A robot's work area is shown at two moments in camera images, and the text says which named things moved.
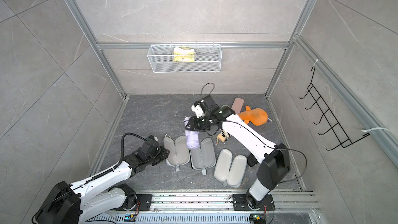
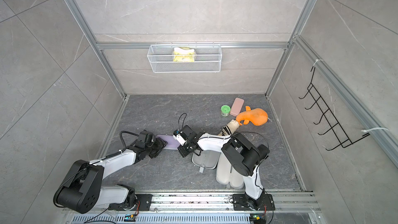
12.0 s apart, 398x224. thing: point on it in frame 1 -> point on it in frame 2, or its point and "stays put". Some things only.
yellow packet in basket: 183,54 stays put
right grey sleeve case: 232,173 stays put
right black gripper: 194,122 -> 184,153
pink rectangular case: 237,105 stays put
